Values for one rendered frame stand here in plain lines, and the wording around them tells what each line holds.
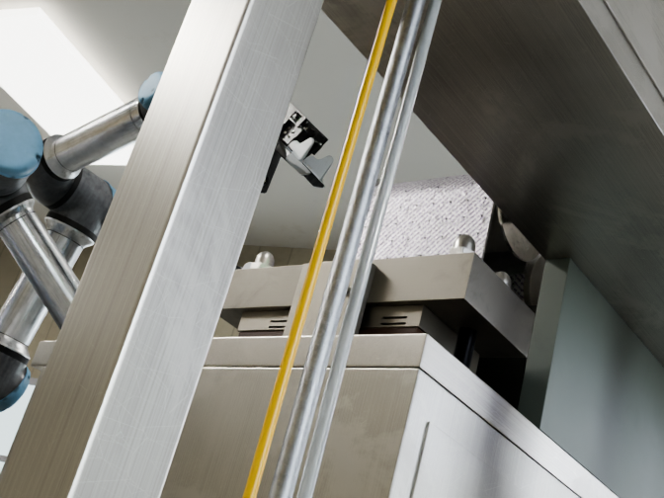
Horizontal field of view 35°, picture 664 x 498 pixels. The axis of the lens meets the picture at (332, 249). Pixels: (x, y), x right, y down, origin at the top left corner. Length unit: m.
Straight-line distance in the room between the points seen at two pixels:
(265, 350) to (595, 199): 0.43
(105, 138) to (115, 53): 2.98
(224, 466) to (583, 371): 0.51
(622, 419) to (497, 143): 0.51
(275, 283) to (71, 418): 0.83
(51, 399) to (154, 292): 0.08
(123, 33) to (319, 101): 0.93
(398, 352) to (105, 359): 0.60
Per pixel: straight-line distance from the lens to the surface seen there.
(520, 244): 1.54
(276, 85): 0.66
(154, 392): 0.57
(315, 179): 1.84
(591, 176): 1.24
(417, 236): 1.55
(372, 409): 1.11
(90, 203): 2.27
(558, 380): 1.38
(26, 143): 1.83
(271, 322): 1.36
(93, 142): 2.10
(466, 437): 1.18
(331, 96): 4.76
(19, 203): 1.95
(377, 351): 1.14
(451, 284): 1.21
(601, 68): 1.08
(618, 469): 1.55
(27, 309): 2.25
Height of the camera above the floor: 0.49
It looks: 25 degrees up
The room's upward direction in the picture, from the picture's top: 16 degrees clockwise
